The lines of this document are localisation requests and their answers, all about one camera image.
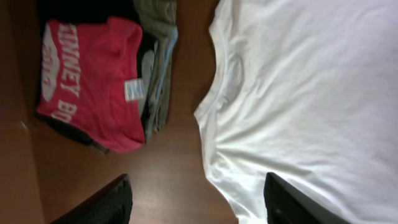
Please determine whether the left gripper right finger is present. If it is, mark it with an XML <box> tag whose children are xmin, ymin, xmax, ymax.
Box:
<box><xmin>264</xmin><ymin>172</ymin><xmax>348</xmax><ymax>224</ymax></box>

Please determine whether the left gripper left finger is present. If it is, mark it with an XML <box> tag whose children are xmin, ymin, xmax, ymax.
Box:
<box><xmin>52</xmin><ymin>174</ymin><xmax>133</xmax><ymax>224</ymax></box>

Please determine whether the white t-shirt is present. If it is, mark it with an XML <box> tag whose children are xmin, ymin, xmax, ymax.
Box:
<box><xmin>195</xmin><ymin>0</ymin><xmax>397</xmax><ymax>223</ymax></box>

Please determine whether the red printed t-shirt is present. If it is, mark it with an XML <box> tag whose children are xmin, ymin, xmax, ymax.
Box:
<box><xmin>36</xmin><ymin>17</ymin><xmax>145</xmax><ymax>152</ymax></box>

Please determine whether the grey garment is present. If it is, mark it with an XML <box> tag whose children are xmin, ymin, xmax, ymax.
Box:
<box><xmin>134</xmin><ymin>0</ymin><xmax>178</xmax><ymax>141</ymax></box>

